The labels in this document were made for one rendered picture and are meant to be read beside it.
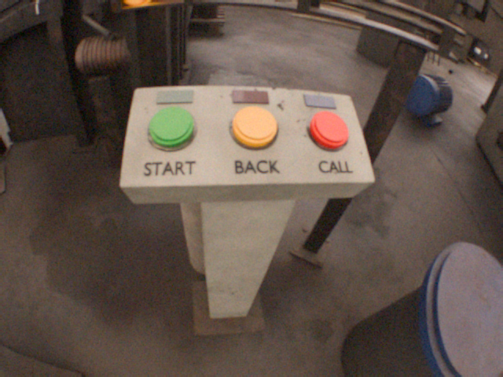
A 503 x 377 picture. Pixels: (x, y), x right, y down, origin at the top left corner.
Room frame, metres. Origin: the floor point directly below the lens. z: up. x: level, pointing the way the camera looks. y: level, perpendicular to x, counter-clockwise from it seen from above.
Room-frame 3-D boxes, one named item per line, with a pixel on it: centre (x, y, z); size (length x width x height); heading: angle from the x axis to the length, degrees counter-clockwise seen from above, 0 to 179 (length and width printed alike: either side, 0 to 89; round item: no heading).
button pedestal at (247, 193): (0.20, 0.01, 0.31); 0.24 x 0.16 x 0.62; 105
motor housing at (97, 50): (0.69, 0.50, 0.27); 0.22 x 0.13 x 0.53; 105
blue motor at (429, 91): (1.72, -1.21, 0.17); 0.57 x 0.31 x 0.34; 125
